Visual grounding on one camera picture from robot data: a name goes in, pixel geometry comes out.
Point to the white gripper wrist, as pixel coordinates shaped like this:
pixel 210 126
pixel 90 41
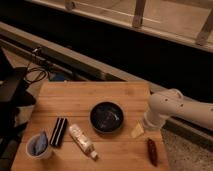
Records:
pixel 151 122

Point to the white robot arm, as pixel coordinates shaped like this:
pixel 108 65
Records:
pixel 170 103

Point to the dark ceramic bowl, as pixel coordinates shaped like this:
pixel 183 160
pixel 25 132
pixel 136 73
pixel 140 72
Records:
pixel 106 117

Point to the wooden cutting board table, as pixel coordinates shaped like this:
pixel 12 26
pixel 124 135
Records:
pixel 74 100

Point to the white tube bottle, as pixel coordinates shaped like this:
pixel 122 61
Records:
pixel 85 144

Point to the black striped box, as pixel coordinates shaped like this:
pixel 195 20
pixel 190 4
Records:
pixel 58 132

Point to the white cup with blue cloth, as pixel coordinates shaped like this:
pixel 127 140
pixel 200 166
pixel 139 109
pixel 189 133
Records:
pixel 38 147

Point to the dark equipment at left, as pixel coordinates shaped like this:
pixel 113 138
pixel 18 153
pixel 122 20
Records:
pixel 13 95

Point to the metal rail beam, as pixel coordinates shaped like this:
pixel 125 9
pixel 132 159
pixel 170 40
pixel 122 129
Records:
pixel 36 49

